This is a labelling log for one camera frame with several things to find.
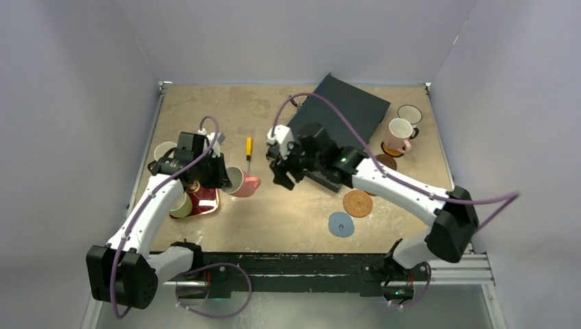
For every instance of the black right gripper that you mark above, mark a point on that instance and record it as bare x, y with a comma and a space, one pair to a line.
288, 164

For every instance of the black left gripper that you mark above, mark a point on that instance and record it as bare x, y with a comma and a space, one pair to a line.
221, 179

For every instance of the pink mug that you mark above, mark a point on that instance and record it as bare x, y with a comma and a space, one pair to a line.
243, 184
400, 133

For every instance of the blue grey smiley coaster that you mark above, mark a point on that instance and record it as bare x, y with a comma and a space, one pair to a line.
341, 224

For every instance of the woven cork coaster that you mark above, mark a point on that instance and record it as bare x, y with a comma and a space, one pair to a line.
357, 203

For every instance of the dark wooden coaster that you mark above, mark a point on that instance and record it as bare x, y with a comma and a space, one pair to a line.
387, 161

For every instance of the orange smiley coaster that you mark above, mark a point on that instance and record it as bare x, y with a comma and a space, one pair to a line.
391, 152

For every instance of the pink mug front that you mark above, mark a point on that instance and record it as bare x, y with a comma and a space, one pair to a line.
400, 133

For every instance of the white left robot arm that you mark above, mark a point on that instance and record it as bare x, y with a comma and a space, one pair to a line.
122, 271

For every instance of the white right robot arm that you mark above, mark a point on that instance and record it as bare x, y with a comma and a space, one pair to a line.
450, 218

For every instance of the green cup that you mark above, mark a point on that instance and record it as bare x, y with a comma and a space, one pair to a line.
182, 207

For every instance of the dark flat metal box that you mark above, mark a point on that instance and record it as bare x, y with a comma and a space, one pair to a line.
349, 114

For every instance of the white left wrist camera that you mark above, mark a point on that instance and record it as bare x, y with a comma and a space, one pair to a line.
212, 142

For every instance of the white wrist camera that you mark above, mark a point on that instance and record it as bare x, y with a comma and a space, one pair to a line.
212, 142
278, 141

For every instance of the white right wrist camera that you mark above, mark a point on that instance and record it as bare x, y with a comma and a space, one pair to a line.
278, 141

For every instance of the yellow handled screwdriver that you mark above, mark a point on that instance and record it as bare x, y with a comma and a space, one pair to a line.
249, 152

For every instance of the aluminium table rail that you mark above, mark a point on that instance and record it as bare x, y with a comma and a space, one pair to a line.
163, 89

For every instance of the black handled pliers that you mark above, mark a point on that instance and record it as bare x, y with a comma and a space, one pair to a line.
296, 103

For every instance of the black front base frame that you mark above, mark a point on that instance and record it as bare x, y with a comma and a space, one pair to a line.
368, 275

